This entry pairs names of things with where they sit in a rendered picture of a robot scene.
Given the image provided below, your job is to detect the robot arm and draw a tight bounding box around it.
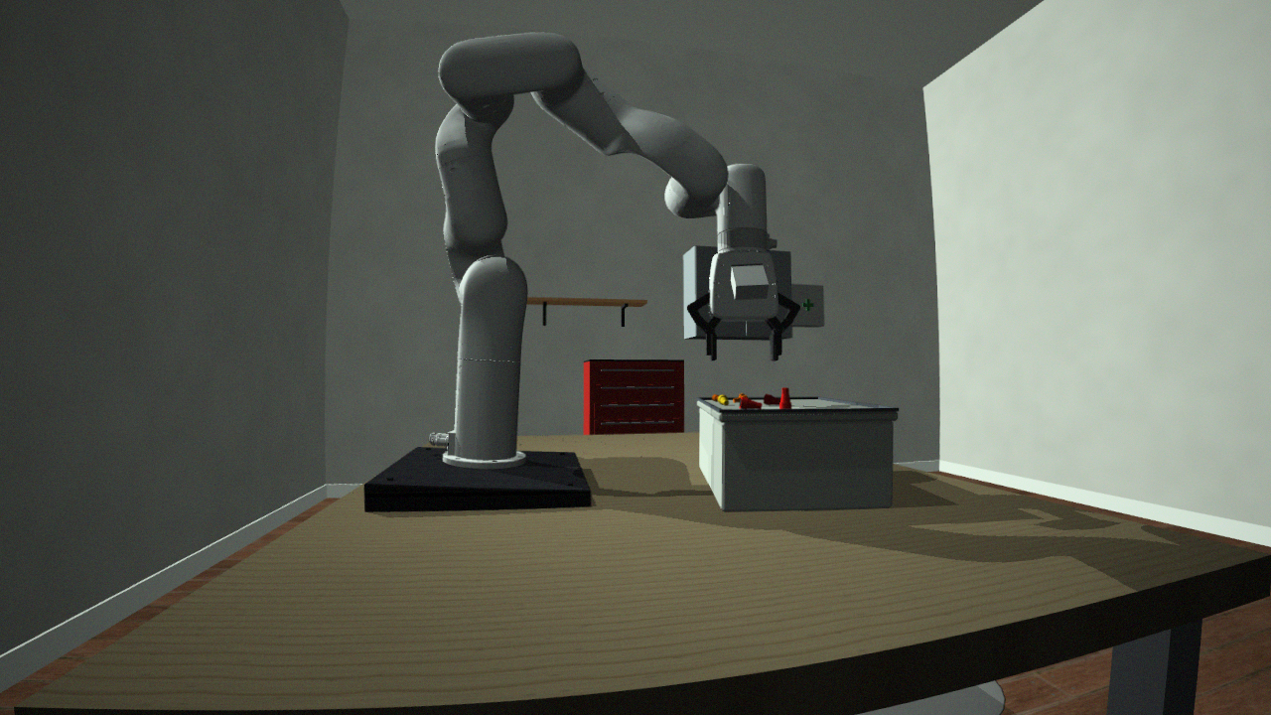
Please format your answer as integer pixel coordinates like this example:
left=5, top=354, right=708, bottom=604
left=430, top=33, right=777, bottom=470

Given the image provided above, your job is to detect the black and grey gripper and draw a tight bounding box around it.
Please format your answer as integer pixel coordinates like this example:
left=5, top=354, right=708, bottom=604
left=688, top=246, right=799, bottom=359

